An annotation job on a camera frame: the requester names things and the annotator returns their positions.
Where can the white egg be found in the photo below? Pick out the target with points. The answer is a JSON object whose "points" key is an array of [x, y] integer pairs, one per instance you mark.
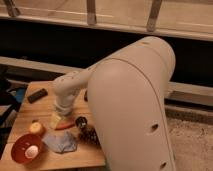
{"points": [[31, 152]]}

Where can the blue grey cloth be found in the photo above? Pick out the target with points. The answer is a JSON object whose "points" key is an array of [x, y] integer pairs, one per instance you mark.
{"points": [[60, 144]]}

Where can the black chair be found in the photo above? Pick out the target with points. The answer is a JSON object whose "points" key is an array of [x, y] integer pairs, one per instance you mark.
{"points": [[11, 98]]}

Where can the red chili pepper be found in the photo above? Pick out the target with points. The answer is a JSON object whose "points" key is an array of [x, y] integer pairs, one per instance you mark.
{"points": [[63, 126]]}

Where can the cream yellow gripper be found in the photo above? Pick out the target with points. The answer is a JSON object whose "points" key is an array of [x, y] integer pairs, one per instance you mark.
{"points": [[57, 119]]}

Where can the small dark cube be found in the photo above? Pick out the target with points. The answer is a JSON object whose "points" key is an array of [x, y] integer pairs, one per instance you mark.
{"points": [[85, 96]]}

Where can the yellow round fruit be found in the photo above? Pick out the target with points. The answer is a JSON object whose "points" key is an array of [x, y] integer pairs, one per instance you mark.
{"points": [[37, 128]]}

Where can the black rectangular block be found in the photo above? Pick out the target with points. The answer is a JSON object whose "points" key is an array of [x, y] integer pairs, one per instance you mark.
{"points": [[37, 95]]}

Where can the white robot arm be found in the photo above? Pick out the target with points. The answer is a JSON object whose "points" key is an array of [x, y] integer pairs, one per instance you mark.
{"points": [[126, 92]]}

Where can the red bowl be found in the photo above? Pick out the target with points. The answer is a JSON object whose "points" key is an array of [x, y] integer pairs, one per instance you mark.
{"points": [[20, 146]]}

